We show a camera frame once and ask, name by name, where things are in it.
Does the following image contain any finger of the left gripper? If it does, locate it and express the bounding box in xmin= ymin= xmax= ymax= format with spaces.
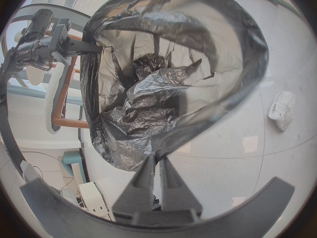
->
xmin=71 ymin=49 xmax=103 ymax=57
xmin=70 ymin=40 xmax=103 ymax=50

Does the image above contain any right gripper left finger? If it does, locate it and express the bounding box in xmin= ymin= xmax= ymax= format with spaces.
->
xmin=111 ymin=155 xmax=155 ymax=215

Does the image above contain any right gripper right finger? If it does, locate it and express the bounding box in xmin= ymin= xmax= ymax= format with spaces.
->
xmin=160 ymin=156 xmax=203 ymax=216

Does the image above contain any black plastic bag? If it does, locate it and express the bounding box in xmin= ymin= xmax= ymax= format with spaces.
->
xmin=80 ymin=0 xmax=269 ymax=174

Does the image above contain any white trash bin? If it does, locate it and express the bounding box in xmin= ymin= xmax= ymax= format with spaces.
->
xmin=83 ymin=135 xmax=154 ymax=185

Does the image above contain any white cushioned wooden chair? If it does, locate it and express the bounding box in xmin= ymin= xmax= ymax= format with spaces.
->
xmin=14 ymin=21 xmax=91 ymax=135

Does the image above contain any clear printed wrapper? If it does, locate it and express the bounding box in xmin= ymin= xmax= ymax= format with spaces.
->
xmin=268 ymin=91 xmax=296 ymax=131

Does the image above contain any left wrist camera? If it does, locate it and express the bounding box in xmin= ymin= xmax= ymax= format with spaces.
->
xmin=56 ymin=18 xmax=72 ymax=32

